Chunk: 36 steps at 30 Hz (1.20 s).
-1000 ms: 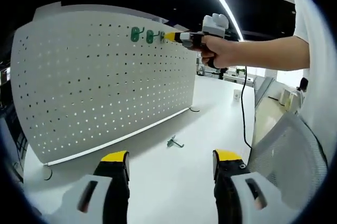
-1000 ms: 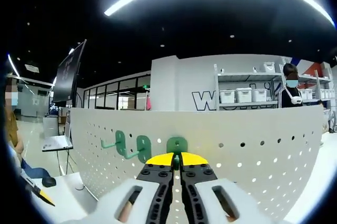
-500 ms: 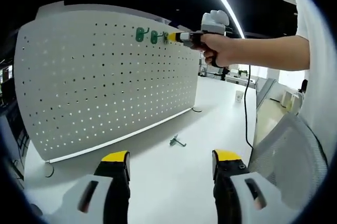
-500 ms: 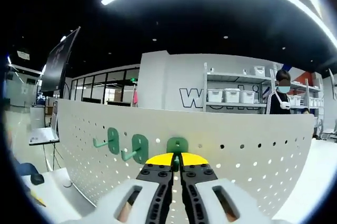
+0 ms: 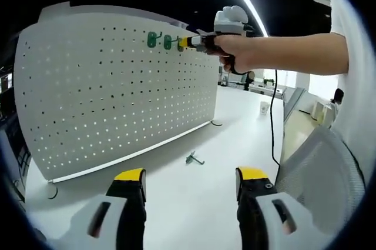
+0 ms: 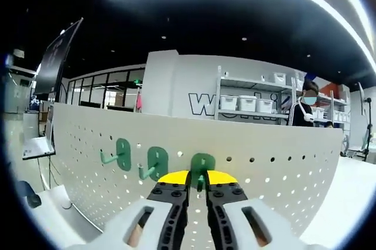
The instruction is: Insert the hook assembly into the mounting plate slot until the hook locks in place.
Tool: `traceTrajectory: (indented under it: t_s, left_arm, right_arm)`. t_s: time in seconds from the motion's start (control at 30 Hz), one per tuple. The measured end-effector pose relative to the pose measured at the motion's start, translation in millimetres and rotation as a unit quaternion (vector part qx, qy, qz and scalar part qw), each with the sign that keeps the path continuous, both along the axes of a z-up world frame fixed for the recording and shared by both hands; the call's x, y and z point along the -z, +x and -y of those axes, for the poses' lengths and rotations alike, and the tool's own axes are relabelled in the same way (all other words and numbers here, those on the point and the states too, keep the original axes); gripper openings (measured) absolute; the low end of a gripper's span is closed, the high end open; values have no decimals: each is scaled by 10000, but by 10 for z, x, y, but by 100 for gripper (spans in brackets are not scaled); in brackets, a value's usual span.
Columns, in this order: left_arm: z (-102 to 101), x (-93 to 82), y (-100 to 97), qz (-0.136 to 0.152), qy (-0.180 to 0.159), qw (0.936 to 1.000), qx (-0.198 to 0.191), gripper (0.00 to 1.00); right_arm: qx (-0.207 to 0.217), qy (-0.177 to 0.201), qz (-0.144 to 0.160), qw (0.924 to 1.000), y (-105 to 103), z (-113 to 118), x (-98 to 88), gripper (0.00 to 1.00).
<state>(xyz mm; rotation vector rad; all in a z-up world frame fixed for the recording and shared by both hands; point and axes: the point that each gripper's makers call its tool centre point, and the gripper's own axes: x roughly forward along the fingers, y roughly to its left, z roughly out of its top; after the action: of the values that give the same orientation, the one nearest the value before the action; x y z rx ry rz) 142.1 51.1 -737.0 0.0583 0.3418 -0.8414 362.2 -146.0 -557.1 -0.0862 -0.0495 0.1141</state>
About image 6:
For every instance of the pink hanging cloth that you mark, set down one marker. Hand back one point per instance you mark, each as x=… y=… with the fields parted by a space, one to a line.
x=139 y=102

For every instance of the black framed glass partition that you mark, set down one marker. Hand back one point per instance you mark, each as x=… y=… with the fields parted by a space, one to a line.
x=97 y=85

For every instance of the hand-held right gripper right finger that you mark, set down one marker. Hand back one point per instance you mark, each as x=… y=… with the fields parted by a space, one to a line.
x=235 y=226

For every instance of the large black display screen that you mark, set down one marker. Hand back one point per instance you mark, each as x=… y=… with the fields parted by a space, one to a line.
x=54 y=61

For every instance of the grey mounting plate foot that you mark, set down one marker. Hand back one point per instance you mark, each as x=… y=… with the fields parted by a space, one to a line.
x=67 y=206

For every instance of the black computer mouse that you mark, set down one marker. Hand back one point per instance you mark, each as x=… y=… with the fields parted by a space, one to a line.
x=33 y=201

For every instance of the white perforated mounting plate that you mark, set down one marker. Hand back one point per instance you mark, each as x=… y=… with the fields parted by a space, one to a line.
x=264 y=144

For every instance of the shelf with white bins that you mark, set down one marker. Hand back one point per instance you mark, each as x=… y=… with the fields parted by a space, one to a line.
x=246 y=103

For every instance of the green hook assembly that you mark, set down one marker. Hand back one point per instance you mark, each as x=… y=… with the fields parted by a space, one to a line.
x=157 y=158
x=123 y=156
x=202 y=161

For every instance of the laptop tripod stand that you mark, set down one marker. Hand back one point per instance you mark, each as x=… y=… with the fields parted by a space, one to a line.
x=50 y=170

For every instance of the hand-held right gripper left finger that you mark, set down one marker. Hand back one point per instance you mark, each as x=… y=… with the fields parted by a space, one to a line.
x=158 y=226

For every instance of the white laptop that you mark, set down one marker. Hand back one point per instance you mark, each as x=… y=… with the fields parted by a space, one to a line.
x=36 y=147

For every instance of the grey metal shelf rack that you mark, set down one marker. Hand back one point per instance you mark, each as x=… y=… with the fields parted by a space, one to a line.
x=332 y=103
x=218 y=100

